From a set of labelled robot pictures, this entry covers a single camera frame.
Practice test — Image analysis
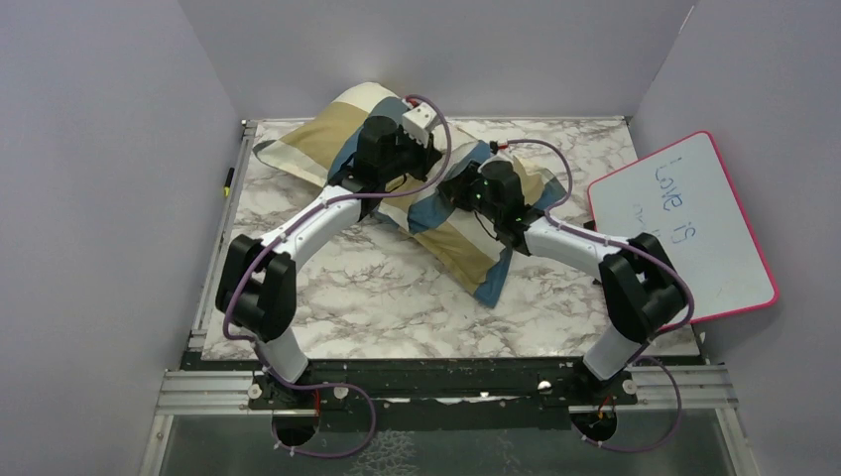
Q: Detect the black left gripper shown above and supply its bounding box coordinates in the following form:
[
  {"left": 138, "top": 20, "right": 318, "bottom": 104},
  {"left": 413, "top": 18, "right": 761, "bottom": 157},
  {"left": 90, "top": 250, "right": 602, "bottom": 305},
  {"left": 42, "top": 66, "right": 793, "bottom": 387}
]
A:
[{"left": 381, "top": 124, "right": 444, "bottom": 182}]

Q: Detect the blue yellow patchwork pillowcase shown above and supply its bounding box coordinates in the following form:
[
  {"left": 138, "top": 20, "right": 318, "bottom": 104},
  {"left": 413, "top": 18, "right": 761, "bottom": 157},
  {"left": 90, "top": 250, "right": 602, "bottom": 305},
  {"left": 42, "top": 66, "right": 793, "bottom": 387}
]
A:
[{"left": 252, "top": 81, "right": 569, "bottom": 310}]

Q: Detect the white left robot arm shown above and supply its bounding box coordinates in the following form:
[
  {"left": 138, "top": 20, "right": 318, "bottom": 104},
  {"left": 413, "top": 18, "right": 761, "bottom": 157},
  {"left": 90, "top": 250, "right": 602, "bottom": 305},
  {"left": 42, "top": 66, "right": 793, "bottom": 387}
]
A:
[{"left": 215, "top": 112, "right": 452, "bottom": 408}]

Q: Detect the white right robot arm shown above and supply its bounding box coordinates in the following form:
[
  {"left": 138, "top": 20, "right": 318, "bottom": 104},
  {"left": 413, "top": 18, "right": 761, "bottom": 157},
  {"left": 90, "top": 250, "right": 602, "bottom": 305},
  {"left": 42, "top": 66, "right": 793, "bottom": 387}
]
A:
[{"left": 438, "top": 161, "right": 694, "bottom": 404}]

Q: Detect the yellow black marker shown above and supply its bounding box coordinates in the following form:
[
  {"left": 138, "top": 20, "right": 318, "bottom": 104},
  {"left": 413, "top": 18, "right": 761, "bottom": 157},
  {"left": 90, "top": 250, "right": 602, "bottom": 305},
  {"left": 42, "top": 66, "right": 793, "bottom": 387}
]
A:
[{"left": 222, "top": 168, "right": 236, "bottom": 197}]

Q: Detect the pink framed whiteboard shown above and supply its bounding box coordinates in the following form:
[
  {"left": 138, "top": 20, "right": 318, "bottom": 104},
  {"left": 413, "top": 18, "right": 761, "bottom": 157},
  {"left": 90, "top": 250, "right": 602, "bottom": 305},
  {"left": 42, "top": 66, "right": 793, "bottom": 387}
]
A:
[{"left": 587, "top": 131, "right": 780, "bottom": 323}]

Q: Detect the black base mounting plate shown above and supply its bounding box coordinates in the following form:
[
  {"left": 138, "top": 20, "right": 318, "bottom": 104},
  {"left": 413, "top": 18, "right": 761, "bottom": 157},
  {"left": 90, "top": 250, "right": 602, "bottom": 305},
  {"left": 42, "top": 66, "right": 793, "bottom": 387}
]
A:
[{"left": 157, "top": 358, "right": 727, "bottom": 443}]

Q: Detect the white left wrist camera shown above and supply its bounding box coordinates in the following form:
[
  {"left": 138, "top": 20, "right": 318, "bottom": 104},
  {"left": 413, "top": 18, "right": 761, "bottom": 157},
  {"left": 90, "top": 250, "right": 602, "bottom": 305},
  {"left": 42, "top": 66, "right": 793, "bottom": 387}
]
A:
[{"left": 401, "top": 102, "right": 439, "bottom": 148}]

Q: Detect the aluminium table edge rail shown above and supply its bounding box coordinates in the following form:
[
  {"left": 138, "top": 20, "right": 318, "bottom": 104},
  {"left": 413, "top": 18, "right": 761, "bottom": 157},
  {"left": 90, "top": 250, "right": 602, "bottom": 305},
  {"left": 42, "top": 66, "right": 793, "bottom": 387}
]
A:
[{"left": 186, "top": 119, "right": 258, "bottom": 352}]

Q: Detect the aluminium front rail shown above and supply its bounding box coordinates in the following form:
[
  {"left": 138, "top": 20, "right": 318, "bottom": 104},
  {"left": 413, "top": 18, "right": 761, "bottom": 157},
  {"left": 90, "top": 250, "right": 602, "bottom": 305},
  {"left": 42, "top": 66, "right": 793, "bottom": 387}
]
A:
[{"left": 154, "top": 366, "right": 740, "bottom": 417}]

